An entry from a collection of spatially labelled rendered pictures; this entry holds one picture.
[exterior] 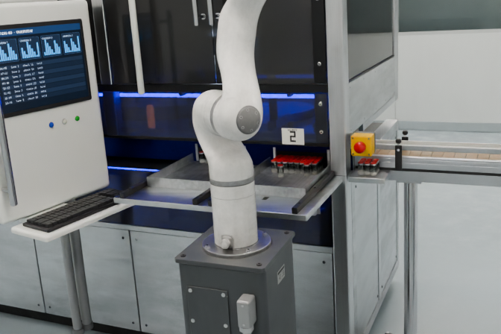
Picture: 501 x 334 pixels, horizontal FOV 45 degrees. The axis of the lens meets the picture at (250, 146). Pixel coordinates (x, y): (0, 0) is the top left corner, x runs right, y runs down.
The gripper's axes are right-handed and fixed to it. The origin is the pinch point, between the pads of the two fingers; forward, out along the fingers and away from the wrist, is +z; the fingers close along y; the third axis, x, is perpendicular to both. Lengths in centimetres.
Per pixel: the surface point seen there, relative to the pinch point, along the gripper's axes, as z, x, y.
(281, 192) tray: -22, 39, 68
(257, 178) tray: -16, 22, 83
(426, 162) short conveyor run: 27, 35, 44
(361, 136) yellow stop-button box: 4, 24, 49
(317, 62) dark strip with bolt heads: -11.8, -0.1, 42.6
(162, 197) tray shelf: -49, 26, 96
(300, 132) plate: -7, 13, 64
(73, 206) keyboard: -68, 14, 125
